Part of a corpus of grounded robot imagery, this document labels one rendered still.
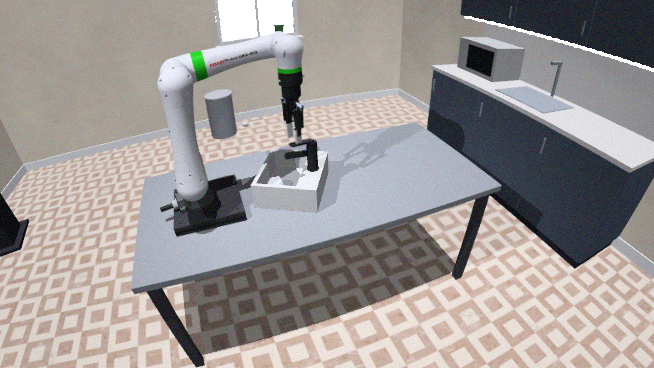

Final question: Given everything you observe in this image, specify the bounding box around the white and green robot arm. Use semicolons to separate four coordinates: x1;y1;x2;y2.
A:
158;31;305;213

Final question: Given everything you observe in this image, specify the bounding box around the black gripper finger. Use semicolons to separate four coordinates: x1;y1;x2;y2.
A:
289;102;304;144
281;99;294;138

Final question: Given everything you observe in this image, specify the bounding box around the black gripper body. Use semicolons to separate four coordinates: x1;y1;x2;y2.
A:
281;85;301;110

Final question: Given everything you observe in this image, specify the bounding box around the grey rectangular sink basin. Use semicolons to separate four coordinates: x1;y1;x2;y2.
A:
251;149;328;213

